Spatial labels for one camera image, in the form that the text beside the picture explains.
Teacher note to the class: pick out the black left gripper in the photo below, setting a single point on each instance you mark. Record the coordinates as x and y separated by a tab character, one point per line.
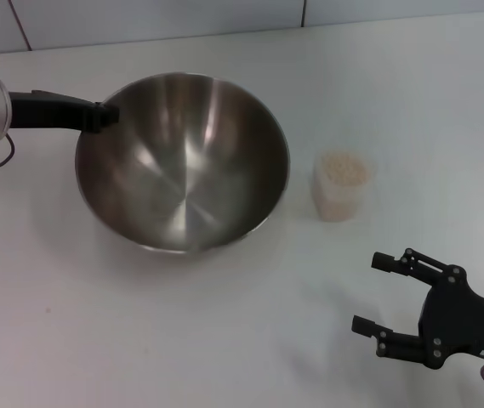
46	111

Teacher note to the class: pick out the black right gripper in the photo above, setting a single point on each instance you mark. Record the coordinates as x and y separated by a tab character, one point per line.
458	319

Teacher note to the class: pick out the clear plastic cup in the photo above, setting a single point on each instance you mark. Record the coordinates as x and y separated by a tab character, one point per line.
335	210

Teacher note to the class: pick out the stainless steel bowl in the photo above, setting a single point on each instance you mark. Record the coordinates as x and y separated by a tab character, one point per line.
182	170

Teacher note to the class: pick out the white rice grains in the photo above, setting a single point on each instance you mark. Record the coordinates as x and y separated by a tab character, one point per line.
343	170

